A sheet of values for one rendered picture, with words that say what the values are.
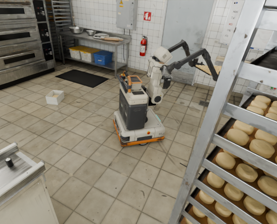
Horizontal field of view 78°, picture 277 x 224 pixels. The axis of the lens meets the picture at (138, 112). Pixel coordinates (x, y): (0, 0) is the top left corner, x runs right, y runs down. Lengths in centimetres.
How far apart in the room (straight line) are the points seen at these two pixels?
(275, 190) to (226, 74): 32
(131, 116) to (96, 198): 100
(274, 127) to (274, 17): 20
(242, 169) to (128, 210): 158
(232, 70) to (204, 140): 18
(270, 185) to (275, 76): 29
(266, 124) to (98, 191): 189
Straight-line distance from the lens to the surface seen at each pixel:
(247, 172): 57
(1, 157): 146
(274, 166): 48
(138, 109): 220
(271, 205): 55
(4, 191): 120
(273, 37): 82
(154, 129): 247
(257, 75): 41
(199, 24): 458
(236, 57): 38
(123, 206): 203
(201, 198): 69
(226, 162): 56
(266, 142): 54
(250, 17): 37
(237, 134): 52
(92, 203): 206
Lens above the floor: 178
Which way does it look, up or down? 33 degrees down
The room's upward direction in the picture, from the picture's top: 5 degrees clockwise
